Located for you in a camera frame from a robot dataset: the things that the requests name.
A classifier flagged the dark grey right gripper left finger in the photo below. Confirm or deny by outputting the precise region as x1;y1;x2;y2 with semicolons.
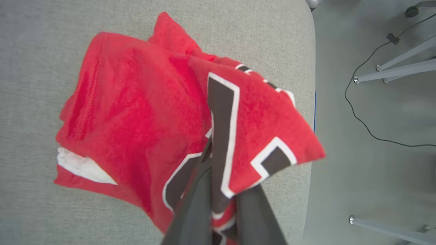
161;136;214;245

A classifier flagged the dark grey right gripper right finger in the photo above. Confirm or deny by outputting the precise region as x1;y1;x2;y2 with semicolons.
234;183;287;245

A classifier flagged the red and white basketball jersey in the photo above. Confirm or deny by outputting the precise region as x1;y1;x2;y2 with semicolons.
54;12;327;245

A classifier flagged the grey metal stand leg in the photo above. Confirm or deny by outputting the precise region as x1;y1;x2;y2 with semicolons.
349;215;436;245
376;34;436;72
354;59;436;84
383;72;418;84

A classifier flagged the grey fabric sofa cushion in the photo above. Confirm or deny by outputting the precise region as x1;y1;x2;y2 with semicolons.
0;0;318;245

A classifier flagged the grey caster wheel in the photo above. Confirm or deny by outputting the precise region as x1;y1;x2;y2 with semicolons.
405;0;436;18

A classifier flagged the thin black floor cable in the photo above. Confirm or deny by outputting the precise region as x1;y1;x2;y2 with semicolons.
344;13;436;148

